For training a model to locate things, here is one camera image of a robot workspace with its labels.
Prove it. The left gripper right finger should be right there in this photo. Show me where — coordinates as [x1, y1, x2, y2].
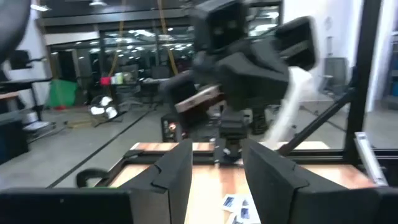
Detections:
[242, 138, 340, 224]

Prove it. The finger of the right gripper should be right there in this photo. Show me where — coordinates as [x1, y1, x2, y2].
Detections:
[194, 0, 249, 52]
[275, 16, 318, 71]

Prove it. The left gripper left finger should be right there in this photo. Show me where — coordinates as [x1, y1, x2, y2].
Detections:
[119, 138, 193, 224]

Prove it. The green white strip packet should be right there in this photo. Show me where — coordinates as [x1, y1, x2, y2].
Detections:
[263, 67, 313, 151]

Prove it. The black computer tower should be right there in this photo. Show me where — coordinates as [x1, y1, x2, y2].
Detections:
[160, 113, 184, 142]

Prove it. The wooden desk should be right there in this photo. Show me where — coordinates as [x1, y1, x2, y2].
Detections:
[174, 85, 223, 114]

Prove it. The black diagonal strut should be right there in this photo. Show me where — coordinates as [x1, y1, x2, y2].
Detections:
[278, 88, 355, 156]

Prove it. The black table clamp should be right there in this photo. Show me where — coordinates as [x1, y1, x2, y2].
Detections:
[76, 167, 110, 188]

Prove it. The black floor fan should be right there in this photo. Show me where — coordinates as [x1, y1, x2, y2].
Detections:
[88, 95, 119, 121]

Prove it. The green board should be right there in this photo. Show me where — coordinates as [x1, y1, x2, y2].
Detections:
[48, 79, 78, 108]

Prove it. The black table frame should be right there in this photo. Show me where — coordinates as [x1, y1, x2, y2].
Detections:
[107, 141, 398, 194]

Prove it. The black rig upright post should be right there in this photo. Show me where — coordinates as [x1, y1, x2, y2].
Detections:
[344, 0, 384, 156]

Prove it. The aluminium bracket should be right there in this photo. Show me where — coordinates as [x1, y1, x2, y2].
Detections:
[354, 132, 389, 187]

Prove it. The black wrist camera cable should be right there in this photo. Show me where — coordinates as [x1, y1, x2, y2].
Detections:
[0, 0, 32, 63]

